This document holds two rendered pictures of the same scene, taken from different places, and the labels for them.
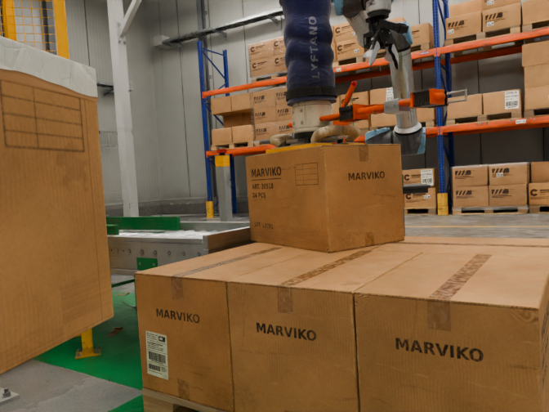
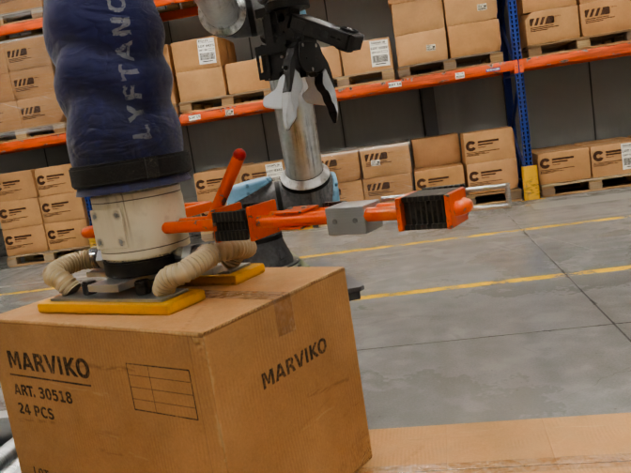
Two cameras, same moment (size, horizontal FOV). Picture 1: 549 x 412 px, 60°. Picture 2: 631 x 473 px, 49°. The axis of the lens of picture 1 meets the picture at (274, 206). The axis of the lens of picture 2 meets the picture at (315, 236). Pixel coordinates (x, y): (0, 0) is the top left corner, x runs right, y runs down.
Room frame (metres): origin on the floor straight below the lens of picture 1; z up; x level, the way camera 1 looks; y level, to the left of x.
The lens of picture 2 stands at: (0.73, 0.01, 1.22)
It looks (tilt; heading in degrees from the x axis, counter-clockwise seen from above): 9 degrees down; 338
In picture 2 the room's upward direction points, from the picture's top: 9 degrees counter-clockwise
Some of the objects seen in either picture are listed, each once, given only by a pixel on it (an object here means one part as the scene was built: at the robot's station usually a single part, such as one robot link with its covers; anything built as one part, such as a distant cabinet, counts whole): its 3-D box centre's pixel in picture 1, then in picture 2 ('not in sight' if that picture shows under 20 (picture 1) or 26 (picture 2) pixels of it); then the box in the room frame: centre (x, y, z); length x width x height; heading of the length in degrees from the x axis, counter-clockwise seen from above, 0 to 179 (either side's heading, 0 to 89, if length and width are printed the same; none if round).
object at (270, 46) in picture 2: (377, 31); (288, 41); (1.79, -0.43, 1.36); 0.09 x 0.08 x 0.12; 35
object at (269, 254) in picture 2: not in sight; (260, 251); (2.78, -0.63, 0.86); 0.19 x 0.19 x 0.10
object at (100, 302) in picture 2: (296, 145); (116, 293); (2.05, -0.11, 0.97); 0.34 x 0.10 x 0.05; 36
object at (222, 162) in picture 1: (227, 233); not in sight; (3.02, 0.31, 0.50); 0.07 x 0.07 x 1.00; 57
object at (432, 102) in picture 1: (426, 98); (431, 208); (1.62, -0.54, 1.07); 0.08 x 0.07 x 0.05; 36
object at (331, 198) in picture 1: (319, 195); (180, 389); (2.09, -0.20, 0.74); 0.60 x 0.40 x 0.40; 32
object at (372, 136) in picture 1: (379, 144); (255, 207); (2.78, -0.64, 1.00); 0.17 x 0.15 x 0.18; 69
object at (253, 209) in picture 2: (353, 113); (245, 221); (1.90, -0.34, 1.07); 0.10 x 0.08 x 0.06; 126
